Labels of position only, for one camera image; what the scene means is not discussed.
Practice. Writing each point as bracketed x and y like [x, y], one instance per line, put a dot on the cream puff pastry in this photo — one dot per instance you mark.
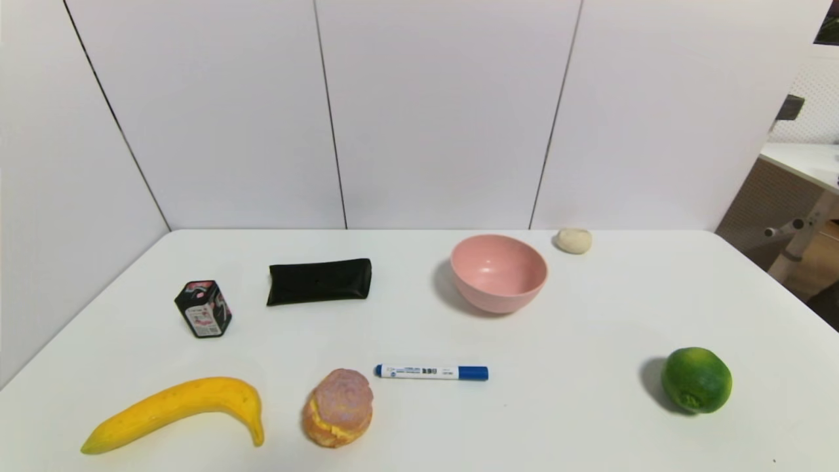
[339, 408]

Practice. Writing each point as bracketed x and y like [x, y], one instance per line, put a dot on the green lime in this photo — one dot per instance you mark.
[697, 380]

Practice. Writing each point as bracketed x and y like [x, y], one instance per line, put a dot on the yellow banana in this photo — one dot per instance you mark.
[183, 400]

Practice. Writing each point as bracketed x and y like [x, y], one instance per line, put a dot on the white desk leg with knobs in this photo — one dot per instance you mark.
[803, 239]

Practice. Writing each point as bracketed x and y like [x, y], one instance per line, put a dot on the black wall mounted bracket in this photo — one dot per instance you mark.
[790, 107]

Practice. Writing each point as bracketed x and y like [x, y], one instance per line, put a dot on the black tin with pink print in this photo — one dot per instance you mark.
[203, 311]

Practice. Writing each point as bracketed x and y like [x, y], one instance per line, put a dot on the dark screen corner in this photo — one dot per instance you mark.
[829, 29]

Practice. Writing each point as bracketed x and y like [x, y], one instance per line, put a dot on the beige round bun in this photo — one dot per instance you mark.
[574, 240]

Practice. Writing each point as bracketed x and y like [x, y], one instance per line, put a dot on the black soft pouch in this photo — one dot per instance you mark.
[319, 282]

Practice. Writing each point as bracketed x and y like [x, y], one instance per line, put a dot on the blue white marker pen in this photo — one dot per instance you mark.
[426, 372]

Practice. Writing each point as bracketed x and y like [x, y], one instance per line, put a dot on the white perforated panel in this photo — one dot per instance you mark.
[816, 98]

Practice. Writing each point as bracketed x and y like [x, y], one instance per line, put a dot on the pink bowl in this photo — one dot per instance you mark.
[498, 272]

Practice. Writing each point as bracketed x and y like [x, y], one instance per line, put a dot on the white desk with mesh panel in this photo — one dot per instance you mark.
[760, 203]

